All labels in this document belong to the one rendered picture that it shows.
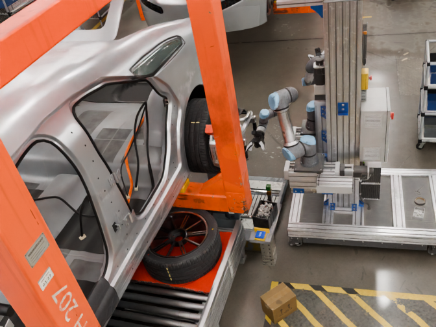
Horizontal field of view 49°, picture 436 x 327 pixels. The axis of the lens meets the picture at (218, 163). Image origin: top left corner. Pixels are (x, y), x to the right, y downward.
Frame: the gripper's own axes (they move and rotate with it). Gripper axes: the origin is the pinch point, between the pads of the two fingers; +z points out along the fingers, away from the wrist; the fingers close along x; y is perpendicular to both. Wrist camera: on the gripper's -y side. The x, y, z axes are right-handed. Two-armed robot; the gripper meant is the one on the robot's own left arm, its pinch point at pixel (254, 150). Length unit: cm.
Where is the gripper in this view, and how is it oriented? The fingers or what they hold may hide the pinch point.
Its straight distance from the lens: 375.6
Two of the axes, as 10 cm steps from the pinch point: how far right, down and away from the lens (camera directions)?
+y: 4.4, 6.0, 6.7
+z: -2.6, 8.0, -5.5
